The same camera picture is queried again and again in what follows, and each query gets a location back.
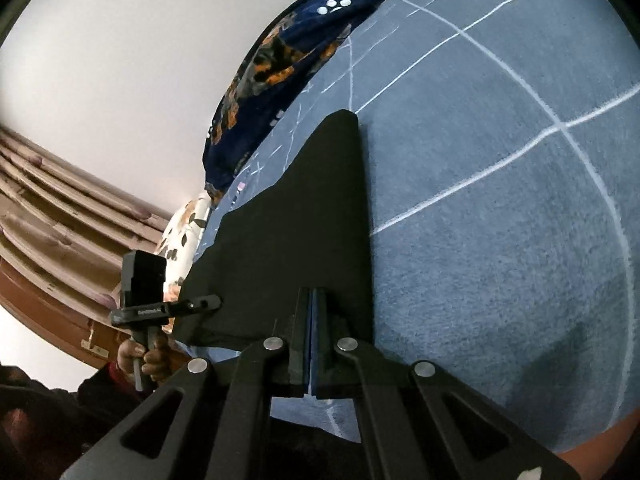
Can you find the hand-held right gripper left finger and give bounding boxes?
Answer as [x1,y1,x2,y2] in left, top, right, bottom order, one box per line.
[60,287,313,480]

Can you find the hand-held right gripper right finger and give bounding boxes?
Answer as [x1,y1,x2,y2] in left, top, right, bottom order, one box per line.
[314,287,581,480]

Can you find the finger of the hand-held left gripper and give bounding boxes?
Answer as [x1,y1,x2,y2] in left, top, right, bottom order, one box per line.
[172,295,222,317]

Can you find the black pants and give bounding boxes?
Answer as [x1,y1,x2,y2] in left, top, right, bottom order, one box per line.
[172,109,376,361]

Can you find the person's left forearm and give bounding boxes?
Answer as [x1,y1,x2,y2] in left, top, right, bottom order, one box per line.
[75,360,146,426]

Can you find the person's left hand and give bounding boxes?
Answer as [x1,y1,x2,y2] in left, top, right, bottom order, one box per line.
[117,332,173,383]

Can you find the white floral pillow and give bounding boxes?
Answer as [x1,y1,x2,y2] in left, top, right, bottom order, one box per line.
[152,192,221,331]

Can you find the beige floral curtain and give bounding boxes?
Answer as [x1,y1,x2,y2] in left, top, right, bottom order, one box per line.
[0,125,173,306]

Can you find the blue checked bed sheet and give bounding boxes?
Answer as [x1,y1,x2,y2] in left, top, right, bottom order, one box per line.
[190,0,640,461]

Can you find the navy dog printed blanket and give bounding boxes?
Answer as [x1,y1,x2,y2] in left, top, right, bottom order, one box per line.
[202,0,426,206]

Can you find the brown wooden bed frame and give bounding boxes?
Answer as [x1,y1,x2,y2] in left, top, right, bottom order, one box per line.
[0,257,173,371]

